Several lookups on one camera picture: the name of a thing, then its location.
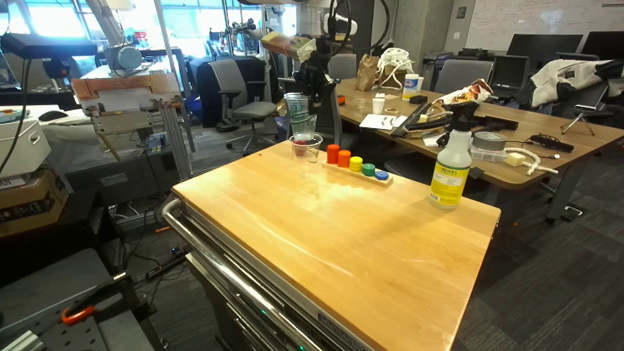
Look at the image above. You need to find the orange handled black clamp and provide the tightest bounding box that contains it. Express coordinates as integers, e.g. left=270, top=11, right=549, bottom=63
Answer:
left=58, top=270, right=138, bottom=327

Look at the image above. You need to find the metal tool cart body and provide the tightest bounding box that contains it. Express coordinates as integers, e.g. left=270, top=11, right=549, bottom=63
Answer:
left=173, top=210, right=376, bottom=351

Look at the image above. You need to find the spray bottle yellow liquid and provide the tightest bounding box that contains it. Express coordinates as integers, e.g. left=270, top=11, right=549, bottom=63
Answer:
left=426, top=99, right=481, bottom=210

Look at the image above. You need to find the white cloth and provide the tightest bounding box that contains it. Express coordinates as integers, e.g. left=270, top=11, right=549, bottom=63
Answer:
left=528, top=56, right=614, bottom=108

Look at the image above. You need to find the white paper sheet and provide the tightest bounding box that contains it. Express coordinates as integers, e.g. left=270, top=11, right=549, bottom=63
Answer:
left=356, top=110, right=409, bottom=132

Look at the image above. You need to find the cardboard box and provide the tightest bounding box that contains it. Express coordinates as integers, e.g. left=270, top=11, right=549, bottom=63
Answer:
left=0, top=167, right=72, bottom=239

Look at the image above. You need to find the grey office chair with armrests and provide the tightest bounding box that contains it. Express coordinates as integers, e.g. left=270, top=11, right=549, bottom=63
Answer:
left=204, top=56, right=278, bottom=155

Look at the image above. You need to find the white paper cup blue print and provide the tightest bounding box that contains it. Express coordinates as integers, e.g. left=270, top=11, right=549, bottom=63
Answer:
left=401, top=69, right=424, bottom=101

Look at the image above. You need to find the white cable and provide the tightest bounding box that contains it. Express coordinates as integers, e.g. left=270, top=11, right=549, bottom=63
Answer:
left=501, top=143, right=561, bottom=177

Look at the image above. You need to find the black computer mouse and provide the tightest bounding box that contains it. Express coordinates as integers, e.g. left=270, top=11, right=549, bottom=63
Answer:
left=36, top=108, right=70, bottom=124

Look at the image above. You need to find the black remote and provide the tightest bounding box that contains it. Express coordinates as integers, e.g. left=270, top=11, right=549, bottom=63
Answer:
left=528, top=130, right=577, bottom=155

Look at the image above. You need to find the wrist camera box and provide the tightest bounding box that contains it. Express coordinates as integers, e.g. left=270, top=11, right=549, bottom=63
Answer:
left=259, top=28, right=317, bottom=63

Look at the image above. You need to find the small white cup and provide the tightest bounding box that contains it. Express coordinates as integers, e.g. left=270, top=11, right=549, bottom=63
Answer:
left=370, top=91, right=387, bottom=116

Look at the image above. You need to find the white printer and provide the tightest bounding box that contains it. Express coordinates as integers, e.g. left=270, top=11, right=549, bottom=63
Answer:
left=0, top=104, right=52, bottom=180

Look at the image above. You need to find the black wide monitor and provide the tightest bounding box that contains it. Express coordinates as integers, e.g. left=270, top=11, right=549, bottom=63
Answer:
left=504, top=30, right=584, bottom=65
left=579, top=28, right=624, bottom=62

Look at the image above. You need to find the wooden topped stand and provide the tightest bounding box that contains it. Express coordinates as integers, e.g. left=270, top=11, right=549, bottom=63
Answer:
left=70, top=65, right=194, bottom=182

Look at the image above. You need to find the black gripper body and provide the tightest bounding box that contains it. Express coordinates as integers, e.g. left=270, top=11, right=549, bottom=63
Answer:
left=302, top=34, right=343, bottom=91

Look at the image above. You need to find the snack bag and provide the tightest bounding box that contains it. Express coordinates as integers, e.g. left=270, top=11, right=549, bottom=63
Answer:
left=432, top=77, right=493, bottom=108

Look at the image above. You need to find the grey round device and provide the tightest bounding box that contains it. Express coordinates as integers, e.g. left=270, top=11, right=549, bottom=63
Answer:
left=101, top=42, right=146, bottom=73

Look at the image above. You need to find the brown paper bag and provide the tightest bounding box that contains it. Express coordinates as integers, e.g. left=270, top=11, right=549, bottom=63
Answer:
left=354, top=52, right=384, bottom=93

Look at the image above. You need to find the grey padded office chair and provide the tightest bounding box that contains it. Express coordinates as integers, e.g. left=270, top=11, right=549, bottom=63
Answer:
left=430, top=56, right=497, bottom=95

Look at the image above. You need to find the silver cart handle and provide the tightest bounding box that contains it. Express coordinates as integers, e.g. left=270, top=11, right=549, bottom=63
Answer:
left=159, top=196, right=327, bottom=351

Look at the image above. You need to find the light grey chair back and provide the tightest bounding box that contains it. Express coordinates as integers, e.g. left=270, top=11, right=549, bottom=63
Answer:
left=327, top=50, right=360, bottom=81

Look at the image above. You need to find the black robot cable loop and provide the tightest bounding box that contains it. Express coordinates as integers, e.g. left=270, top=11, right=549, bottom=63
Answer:
left=321, top=0, right=393, bottom=58

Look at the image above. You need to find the wooden office desk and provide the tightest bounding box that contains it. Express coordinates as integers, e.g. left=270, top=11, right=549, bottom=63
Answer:
left=333, top=75, right=624, bottom=223

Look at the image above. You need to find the white rope bundle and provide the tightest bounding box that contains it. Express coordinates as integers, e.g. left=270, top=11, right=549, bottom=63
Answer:
left=374, top=44, right=415, bottom=87

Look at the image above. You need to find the small black monitor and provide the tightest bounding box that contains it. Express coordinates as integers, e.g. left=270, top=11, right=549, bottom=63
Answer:
left=489, top=52, right=532, bottom=93

